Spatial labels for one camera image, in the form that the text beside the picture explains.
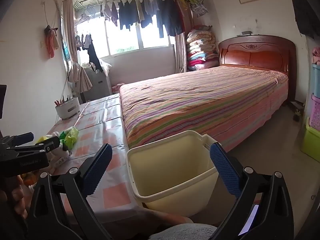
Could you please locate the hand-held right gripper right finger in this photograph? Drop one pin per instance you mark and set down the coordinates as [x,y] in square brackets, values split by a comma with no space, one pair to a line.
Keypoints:
[225,172]

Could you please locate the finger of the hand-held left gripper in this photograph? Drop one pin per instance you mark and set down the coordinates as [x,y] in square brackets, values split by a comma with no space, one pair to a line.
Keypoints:
[48,145]
[23,138]

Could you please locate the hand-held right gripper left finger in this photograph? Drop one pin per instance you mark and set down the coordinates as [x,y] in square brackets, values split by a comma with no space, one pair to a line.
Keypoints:
[98,172]

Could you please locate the green plastic bag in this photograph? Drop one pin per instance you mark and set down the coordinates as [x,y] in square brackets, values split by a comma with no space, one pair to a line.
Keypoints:
[70,135]

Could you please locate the cream plastic trash bin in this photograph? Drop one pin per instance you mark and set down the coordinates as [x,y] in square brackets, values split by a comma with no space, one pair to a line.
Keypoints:
[175,180]

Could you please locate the person's left hand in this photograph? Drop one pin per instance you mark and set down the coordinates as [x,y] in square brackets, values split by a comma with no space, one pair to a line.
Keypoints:
[18,196]

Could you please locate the small orange scrap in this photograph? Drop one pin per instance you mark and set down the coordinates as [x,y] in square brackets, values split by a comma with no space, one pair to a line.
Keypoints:
[28,178]

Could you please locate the white round utensil holder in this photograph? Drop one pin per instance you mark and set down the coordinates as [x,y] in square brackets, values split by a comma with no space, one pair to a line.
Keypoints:
[68,108]

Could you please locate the bundle of red sticks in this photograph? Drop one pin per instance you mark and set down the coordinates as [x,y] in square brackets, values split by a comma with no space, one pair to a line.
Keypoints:
[62,100]

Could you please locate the checkered plastic tablecloth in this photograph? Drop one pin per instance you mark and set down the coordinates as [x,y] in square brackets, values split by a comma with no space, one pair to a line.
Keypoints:
[100,120]

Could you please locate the person's grey trouser leg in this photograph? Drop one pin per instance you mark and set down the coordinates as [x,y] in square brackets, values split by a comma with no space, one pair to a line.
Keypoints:
[182,233]

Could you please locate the tied striped curtain bundle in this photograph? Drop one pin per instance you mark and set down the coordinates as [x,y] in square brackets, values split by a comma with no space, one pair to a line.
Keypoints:
[78,76]

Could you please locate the bed with striped sheet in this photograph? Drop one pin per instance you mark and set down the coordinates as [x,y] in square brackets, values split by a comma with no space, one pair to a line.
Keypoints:
[200,100]

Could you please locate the standing air conditioner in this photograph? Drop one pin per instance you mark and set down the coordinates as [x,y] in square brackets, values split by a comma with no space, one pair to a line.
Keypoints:
[98,85]

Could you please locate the pink plastic stool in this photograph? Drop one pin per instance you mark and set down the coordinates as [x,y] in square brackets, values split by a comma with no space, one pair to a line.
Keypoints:
[117,88]

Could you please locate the green storage bin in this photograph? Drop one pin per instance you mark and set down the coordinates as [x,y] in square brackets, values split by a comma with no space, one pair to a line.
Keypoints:
[311,142]

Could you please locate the black hanging garment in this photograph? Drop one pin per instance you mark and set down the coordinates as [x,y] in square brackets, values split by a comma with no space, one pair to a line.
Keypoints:
[95,56]

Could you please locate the pink storage basket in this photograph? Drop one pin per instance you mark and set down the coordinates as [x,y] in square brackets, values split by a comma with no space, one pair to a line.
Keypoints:
[315,112]

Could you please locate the small rack of hanging underwear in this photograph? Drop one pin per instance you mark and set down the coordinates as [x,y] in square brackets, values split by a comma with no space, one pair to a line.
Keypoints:
[83,41]

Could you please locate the striped window curtain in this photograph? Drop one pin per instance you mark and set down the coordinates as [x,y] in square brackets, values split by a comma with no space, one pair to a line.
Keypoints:
[180,50]
[68,30]

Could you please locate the wooden headboard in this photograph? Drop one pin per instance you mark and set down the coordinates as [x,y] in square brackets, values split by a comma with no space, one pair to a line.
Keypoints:
[257,55]

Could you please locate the stack of folded quilts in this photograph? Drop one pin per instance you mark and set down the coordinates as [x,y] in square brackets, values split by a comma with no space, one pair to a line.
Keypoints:
[201,50]

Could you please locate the window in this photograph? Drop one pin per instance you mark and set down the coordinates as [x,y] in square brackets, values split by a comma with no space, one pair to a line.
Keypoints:
[125,40]

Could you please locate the blue storage bin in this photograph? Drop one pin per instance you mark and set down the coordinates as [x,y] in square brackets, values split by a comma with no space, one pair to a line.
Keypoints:
[316,80]

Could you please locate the dark object on headboard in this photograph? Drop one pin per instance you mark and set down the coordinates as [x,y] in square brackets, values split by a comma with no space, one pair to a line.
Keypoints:
[246,33]

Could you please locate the row of dark hanging clothes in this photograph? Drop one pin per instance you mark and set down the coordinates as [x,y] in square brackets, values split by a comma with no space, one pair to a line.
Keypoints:
[140,12]

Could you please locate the floral hanging garment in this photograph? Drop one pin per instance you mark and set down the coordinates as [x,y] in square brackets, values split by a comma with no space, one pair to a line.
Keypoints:
[198,6]

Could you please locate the pink cloth on wall hook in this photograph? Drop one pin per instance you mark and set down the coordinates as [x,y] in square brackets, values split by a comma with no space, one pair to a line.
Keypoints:
[52,42]

